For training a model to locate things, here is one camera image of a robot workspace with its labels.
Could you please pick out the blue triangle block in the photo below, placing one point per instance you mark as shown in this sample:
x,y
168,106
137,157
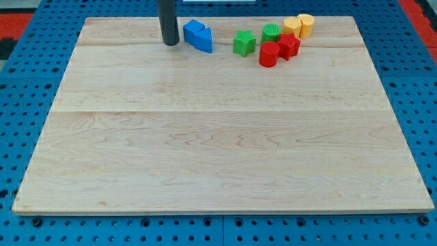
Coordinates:
x,y
203,40

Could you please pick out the blue cube block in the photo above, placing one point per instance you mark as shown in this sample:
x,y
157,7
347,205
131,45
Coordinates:
x,y
190,29

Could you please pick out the green star block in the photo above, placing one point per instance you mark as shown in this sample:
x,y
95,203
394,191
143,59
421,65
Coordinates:
x,y
244,42

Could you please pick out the light wooden board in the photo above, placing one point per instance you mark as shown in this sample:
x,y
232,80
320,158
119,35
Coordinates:
x,y
140,128

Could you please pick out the red cylinder block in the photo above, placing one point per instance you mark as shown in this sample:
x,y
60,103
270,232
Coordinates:
x,y
268,54

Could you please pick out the red star block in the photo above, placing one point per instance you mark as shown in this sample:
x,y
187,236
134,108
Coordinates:
x,y
289,45

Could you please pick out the green cylinder block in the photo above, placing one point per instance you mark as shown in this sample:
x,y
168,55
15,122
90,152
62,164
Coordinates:
x,y
270,33

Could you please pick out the yellow hexagon block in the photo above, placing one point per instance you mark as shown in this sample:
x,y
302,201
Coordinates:
x,y
292,25

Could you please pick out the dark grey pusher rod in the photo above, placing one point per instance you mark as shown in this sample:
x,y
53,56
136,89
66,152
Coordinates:
x,y
168,22

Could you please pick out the yellow cylinder block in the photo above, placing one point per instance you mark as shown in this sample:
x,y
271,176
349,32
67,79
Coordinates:
x,y
307,23

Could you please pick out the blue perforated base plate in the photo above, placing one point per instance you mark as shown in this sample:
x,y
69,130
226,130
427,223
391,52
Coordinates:
x,y
32,74

